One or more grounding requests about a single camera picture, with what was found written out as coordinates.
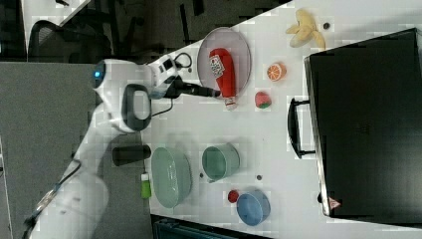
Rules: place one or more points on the blue bowl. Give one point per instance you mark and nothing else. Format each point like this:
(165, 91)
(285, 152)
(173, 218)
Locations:
(253, 207)

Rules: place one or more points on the yellow peeled banana toy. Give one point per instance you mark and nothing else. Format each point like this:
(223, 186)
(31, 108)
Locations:
(305, 30)

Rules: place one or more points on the red plush ketchup bottle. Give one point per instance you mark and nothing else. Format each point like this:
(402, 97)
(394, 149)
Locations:
(222, 68)

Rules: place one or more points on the green perforated colander bowl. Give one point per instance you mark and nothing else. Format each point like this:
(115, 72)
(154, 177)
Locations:
(171, 176)

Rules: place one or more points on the grey round plate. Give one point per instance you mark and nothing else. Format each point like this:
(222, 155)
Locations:
(235, 43)

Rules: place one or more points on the black office chair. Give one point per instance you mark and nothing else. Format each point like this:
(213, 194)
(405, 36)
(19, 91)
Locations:
(90, 23)

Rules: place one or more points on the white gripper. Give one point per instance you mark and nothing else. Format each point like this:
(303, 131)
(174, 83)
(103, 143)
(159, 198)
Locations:
(164, 72)

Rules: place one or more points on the green cup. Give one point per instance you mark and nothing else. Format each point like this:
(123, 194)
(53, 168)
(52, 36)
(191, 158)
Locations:
(220, 161)

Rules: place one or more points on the red strawberry toy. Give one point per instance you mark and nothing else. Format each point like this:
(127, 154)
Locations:
(262, 100)

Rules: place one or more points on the small red tomato toy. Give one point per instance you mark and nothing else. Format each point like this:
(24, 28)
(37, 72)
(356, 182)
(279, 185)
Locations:
(233, 196)

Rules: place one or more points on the orange slice toy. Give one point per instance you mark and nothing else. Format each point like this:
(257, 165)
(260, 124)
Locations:
(276, 72)

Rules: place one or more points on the green white marker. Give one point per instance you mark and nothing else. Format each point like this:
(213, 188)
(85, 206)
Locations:
(145, 186)

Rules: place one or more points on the black cylinder post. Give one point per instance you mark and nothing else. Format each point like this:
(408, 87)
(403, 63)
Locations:
(129, 154)

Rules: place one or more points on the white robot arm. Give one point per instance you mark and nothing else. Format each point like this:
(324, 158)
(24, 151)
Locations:
(76, 204)

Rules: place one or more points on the silver black toaster oven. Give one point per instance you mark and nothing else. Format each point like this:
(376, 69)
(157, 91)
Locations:
(365, 103)

